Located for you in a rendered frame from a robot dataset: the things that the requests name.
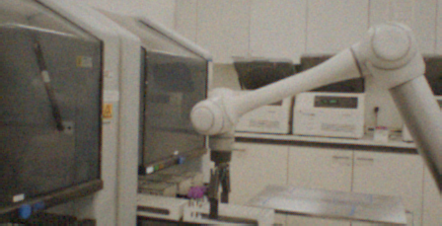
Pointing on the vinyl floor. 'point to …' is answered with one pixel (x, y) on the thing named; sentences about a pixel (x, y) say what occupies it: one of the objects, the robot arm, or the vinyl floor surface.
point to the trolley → (333, 205)
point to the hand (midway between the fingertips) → (219, 208)
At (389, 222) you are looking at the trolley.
